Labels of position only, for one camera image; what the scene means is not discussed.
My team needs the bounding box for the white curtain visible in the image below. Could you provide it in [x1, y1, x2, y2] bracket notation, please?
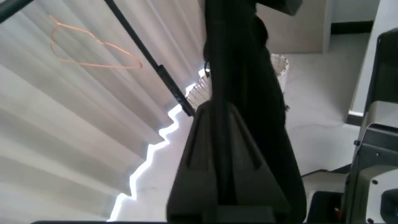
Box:
[0, 0, 214, 223]

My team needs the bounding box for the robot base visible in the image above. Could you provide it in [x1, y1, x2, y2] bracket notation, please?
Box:
[302, 27, 398, 223]

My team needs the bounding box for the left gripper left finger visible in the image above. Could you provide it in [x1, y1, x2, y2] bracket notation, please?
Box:
[166, 101, 219, 223]

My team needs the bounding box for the black clothes rack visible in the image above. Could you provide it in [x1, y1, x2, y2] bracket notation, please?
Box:
[0, 0, 197, 118]

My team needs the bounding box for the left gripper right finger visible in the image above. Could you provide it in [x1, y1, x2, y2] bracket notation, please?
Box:
[226, 102, 292, 223]

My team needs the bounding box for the black garment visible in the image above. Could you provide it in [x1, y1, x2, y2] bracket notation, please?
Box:
[201, 0, 308, 223]

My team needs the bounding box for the white laundry basket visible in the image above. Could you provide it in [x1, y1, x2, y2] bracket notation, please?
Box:
[185, 53, 290, 110]

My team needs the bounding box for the pink clothes hanger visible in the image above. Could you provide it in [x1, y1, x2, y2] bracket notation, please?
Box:
[49, 14, 144, 70]

